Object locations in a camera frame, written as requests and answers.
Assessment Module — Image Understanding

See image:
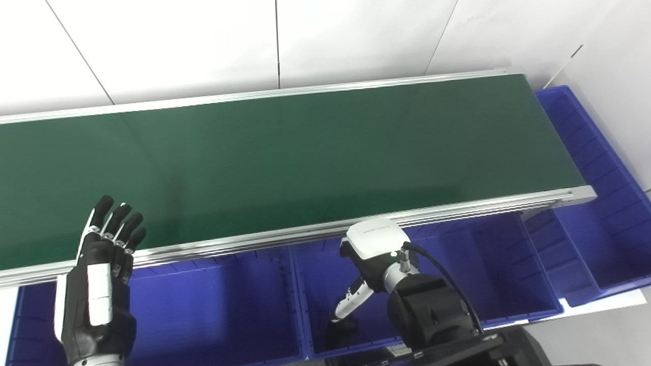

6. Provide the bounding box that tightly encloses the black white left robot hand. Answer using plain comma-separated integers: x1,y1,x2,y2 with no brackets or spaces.
53,195,147,366

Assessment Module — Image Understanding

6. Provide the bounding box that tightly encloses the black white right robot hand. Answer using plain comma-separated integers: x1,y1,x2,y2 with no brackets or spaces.
331,218,421,323

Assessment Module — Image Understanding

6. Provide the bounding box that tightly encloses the green conveyor belt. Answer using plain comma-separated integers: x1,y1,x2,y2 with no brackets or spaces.
0,69,597,289
0,74,586,271

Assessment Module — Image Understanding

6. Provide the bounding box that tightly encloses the blue plastic bin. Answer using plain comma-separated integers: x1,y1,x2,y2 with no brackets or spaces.
5,247,309,366
524,85,651,308
292,212,563,359

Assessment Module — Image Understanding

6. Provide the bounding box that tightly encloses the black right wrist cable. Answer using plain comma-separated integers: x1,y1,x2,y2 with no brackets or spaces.
401,241,485,336

